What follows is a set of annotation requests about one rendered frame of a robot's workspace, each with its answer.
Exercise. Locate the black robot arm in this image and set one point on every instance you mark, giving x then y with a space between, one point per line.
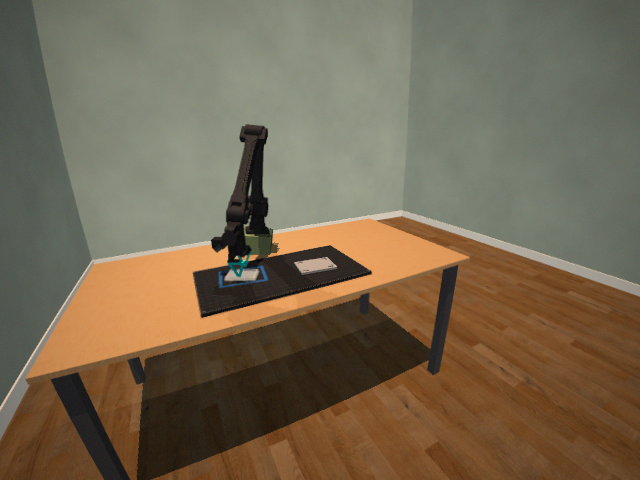
238 215

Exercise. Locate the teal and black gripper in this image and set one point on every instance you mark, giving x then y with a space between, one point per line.
241 252

